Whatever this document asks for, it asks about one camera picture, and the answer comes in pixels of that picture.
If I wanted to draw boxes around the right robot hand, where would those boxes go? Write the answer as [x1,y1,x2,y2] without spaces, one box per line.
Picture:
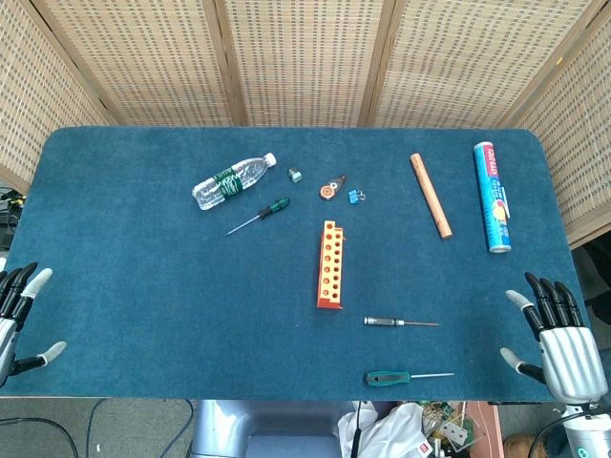
[498,271,610,406]

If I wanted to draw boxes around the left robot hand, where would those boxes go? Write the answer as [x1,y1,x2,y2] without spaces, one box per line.
[0,260,68,388]

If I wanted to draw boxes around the teal black handle screwdriver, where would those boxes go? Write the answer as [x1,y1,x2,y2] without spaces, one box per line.
[365,369,455,387]

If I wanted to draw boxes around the black silver precision screwdriver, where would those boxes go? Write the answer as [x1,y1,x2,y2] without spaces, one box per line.
[363,316,440,328]

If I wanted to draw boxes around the black electronics pile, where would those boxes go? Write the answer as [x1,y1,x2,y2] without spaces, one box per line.
[0,188,25,249]

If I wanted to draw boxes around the pink box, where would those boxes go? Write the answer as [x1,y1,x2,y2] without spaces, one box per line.
[465,400,502,458]

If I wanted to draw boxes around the blue felt table mat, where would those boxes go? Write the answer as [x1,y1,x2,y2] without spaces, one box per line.
[0,126,603,402]

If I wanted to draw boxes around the green circuit board clutter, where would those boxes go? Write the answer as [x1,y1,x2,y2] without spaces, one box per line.
[419,400,476,452]

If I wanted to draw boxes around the blue cling film roll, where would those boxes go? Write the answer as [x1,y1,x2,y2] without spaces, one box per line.
[473,140,514,254]

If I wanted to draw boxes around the white plastic bag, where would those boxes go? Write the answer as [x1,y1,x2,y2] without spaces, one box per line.
[337,402,431,458]

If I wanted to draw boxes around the wooden rod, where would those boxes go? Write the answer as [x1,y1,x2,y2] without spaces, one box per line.
[409,152,453,239]

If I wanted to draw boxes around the orange tool holder rack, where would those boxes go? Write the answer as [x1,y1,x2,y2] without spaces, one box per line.
[315,219,346,311]

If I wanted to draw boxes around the clear plastic water bottle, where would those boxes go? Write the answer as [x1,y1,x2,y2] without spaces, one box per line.
[191,152,278,211]

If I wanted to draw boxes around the grey blue robot torso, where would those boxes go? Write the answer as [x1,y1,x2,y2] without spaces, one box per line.
[190,399,364,458]

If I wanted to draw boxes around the round brown black gadget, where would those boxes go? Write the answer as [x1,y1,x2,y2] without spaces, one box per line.
[319,174,349,199]

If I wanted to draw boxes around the woven bamboo folding screen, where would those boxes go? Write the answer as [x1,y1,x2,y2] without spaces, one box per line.
[0,0,611,249]

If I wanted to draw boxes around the black floor cable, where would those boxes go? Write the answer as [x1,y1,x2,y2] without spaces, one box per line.
[85,399,196,458]
[0,417,80,458]

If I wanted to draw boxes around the green black handle screwdriver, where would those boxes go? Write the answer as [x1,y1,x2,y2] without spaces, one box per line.
[224,196,291,237]

